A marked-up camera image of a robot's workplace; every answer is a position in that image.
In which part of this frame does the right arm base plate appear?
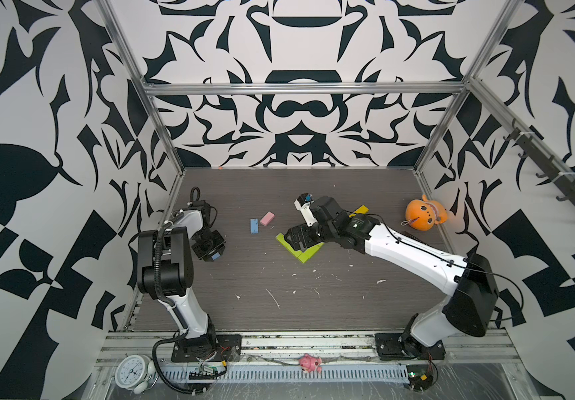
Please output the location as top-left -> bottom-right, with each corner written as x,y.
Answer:
374,333 -> 446,361

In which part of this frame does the white alarm clock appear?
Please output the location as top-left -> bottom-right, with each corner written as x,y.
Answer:
114,354 -> 159,395

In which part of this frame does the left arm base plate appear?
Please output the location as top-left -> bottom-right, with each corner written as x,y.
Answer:
171,334 -> 243,363

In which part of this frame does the orange plush toy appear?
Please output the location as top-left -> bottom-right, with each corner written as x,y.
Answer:
402,195 -> 449,232

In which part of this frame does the light blue block top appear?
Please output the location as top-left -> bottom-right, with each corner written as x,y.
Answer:
250,218 -> 259,234

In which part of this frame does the pink block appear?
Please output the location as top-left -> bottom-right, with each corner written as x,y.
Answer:
259,212 -> 275,227

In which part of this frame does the pink pig toy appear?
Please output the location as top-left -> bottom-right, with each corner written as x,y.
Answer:
299,354 -> 322,373

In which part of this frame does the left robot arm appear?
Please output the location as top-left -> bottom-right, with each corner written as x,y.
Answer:
137,187 -> 226,395

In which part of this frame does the yellow block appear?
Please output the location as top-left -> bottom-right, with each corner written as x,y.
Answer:
352,205 -> 369,215

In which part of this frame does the circuit board right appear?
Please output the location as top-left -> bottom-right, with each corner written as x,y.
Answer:
406,365 -> 436,393

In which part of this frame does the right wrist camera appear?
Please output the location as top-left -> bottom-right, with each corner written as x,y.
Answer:
294,193 -> 317,227

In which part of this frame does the black hook rail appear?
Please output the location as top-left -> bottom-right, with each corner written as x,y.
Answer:
503,128 -> 575,208

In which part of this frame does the white cable duct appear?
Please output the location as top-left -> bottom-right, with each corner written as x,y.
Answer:
162,364 -> 409,384

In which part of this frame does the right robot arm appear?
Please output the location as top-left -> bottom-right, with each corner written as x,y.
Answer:
284,193 -> 500,352

